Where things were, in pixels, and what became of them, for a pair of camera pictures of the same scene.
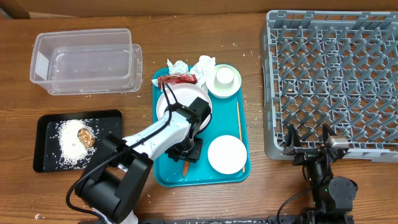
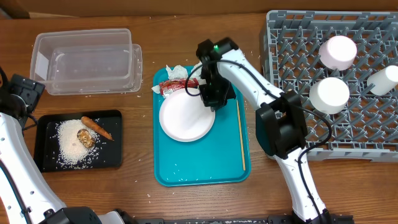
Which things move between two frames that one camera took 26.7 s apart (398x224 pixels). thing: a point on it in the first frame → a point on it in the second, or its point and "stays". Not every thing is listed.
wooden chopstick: x=240 y=127 stays
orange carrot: x=186 y=168 → x=102 y=132
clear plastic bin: x=88 y=62 stays
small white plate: x=227 y=154 → x=338 y=53
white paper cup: x=224 y=78 → x=385 y=80
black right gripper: x=304 y=153 → x=211 y=101
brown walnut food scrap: x=86 y=137 stays
